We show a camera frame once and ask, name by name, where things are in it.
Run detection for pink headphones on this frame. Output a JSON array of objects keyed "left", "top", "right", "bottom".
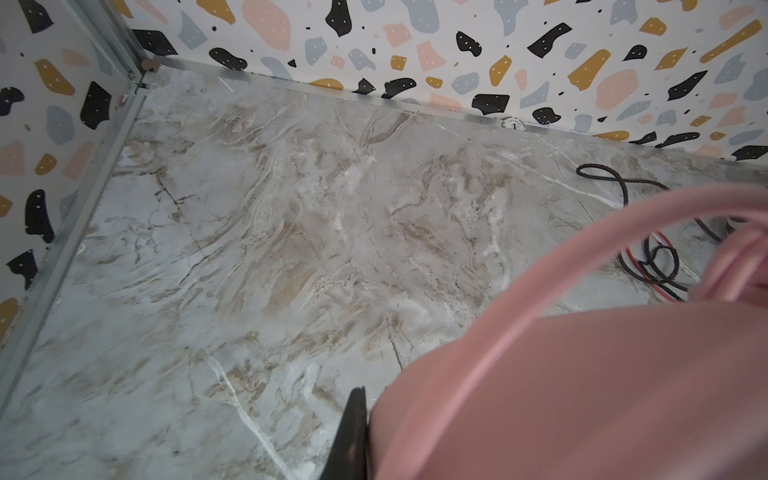
[{"left": 370, "top": 184, "right": 767, "bottom": 479}]

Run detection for red cable loop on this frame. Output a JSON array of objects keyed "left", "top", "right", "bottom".
[{"left": 623, "top": 230, "right": 691, "bottom": 302}]

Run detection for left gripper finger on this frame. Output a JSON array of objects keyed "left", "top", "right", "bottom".
[{"left": 319, "top": 387, "right": 368, "bottom": 480}]

